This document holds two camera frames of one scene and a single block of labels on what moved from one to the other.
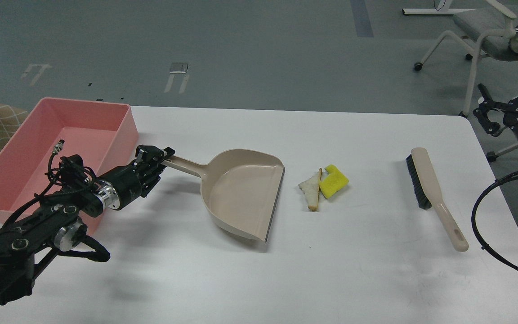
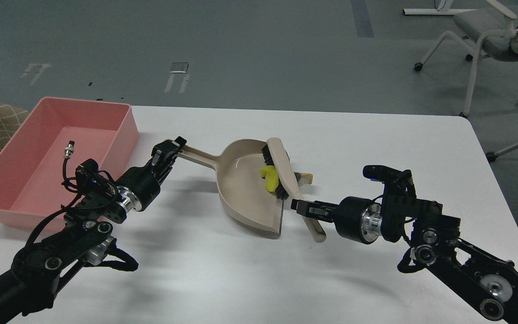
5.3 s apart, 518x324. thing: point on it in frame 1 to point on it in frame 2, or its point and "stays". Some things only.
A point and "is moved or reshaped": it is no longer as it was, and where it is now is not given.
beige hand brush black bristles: x=428 y=193 to x=275 y=154
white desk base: x=442 y=8 stays
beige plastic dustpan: x=241 y=187 is moved or reshaped
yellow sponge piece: x=333 y=182 to x=271 y=174
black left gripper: x=129 y=181 to x=140 y=186
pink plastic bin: x=104 y=133 stays
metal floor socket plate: x=179 y=67 stays
